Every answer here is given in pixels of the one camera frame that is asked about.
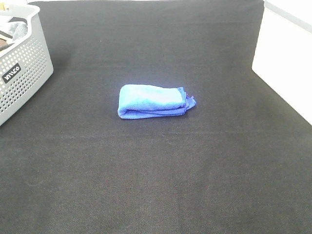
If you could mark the blue microfiber towel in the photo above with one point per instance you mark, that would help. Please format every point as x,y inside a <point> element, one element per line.
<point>137,101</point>

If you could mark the grey perforated laundry basket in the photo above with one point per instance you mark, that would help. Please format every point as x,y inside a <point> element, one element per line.
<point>25,65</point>

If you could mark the white plastic storage crate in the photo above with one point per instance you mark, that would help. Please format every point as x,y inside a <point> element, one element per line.
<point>283,53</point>

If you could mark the grey cloth in basket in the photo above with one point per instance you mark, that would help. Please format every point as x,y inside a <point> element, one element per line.
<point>13,31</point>

